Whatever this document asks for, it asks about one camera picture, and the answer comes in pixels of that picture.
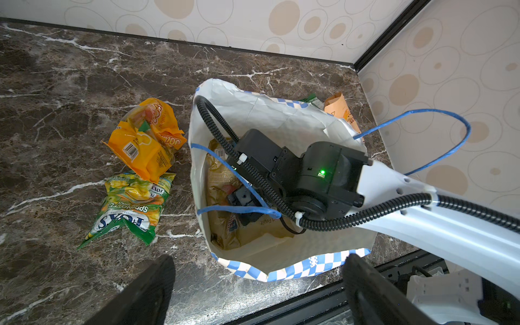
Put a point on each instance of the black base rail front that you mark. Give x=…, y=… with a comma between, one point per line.
x=418, y=288

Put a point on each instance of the gold dried fruit bag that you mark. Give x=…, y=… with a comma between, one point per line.
x=230, y=230

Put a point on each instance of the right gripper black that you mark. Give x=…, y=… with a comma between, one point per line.
x=242, y=197

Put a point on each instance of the black frame post right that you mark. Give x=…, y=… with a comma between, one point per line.
x=398, y=24

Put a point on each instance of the orange potato chips bag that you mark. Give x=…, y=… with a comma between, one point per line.
x=336, y=105

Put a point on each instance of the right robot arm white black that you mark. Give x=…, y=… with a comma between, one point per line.
x=332, y=187

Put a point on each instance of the blue checkered paper bag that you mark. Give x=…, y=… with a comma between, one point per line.
x=292, y=125

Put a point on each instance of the green Fox's candy bag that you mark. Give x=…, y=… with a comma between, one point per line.
x=314, y=101
x=134, y=203

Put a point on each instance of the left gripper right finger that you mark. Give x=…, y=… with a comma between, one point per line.
x=374, y=300

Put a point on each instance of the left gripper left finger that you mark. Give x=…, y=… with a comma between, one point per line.
x=145, y=300

